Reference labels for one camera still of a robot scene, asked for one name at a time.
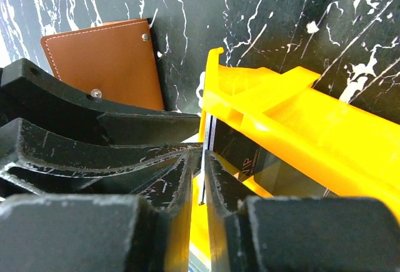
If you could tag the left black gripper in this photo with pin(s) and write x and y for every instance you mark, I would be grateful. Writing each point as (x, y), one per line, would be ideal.
(57, 139)

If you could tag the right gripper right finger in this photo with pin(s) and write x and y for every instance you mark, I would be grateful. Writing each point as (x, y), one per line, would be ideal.
(251, 233)

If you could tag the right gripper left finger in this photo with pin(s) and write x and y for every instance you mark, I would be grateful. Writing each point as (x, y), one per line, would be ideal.
(148, 231)

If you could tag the brown leather card holder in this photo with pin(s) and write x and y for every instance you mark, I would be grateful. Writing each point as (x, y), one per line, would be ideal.
(116, 58)

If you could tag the small orange plastic bin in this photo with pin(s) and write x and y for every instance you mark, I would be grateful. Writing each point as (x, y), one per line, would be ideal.
(351, 152)

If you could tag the striped edge credit card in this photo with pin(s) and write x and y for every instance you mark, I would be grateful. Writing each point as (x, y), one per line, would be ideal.
(208, 143)

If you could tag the black credit card in bin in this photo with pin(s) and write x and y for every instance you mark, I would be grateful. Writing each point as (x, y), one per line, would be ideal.
(248, 161)

